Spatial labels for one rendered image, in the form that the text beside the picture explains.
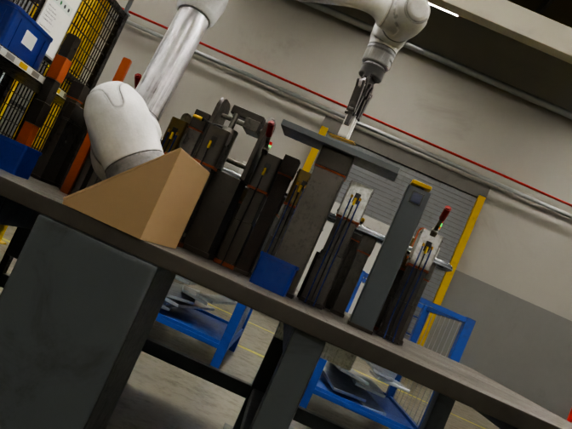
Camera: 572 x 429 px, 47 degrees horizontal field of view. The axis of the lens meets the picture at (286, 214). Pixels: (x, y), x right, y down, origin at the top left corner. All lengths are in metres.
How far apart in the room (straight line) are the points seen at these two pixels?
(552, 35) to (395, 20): 4.16
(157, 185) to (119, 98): 0.29
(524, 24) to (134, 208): 4.79
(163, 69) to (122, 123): 0.37
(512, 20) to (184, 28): 4.20
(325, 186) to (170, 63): 0.57
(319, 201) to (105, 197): 0.66
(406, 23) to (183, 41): 0.65
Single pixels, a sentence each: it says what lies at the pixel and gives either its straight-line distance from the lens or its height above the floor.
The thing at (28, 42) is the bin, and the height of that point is 1.09.
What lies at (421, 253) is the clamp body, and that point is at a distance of 2.10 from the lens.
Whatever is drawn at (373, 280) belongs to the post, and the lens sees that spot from 1.92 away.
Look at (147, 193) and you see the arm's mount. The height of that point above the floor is 0.80.
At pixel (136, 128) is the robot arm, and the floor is 0.93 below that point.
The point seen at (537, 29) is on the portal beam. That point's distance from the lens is 5.98.
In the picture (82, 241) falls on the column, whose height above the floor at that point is 0.64.
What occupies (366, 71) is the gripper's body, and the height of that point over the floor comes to 1.40.
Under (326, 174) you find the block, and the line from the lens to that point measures 1.95.
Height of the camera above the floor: 0.78
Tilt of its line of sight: 4 degrees up
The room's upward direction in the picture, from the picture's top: 24 degrees clockwise
